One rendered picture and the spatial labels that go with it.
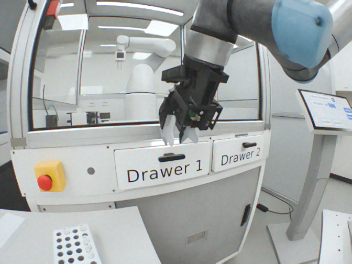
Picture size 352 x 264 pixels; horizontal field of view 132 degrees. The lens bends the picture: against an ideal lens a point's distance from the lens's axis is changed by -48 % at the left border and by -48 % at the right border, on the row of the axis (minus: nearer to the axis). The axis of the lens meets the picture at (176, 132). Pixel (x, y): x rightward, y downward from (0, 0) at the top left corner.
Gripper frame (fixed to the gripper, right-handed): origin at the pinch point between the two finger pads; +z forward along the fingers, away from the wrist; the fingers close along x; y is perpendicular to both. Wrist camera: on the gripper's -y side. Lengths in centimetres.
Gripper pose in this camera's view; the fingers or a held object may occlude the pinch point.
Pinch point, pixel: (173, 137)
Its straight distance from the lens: 37.0
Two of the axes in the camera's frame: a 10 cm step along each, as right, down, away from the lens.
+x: 9.1, -0.6, 4.0
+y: 3.4, 6.7, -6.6
